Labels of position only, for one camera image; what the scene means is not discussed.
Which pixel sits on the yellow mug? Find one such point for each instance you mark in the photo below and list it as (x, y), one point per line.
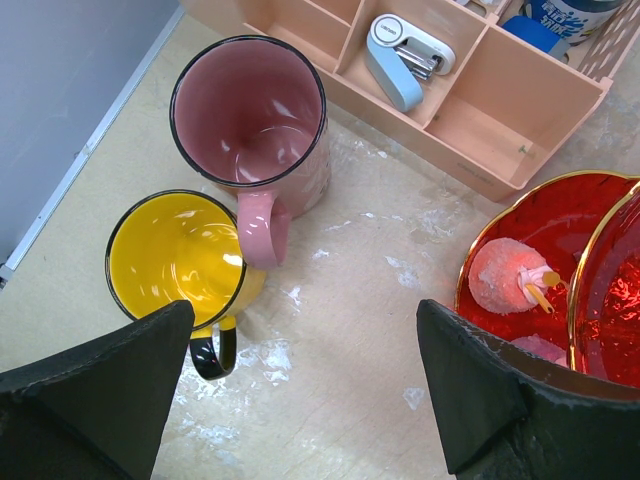
(178, 245)

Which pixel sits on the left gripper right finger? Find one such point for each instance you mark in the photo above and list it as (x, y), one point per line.
(505, 413)

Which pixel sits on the peach desk file organizer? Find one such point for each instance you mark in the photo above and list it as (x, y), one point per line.
(493, 121)

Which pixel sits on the white tape dispenser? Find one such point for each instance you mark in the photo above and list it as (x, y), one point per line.
(401, 57)

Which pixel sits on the red three-tier cake stand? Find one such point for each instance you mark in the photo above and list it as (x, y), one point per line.
(586, 225)

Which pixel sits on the pink peach pastry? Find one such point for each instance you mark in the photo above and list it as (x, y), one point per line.
(507, 276)

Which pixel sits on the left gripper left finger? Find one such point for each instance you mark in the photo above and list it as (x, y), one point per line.
(97, 410)

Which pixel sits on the pink mug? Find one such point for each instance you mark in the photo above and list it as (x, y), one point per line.
(249, 113)

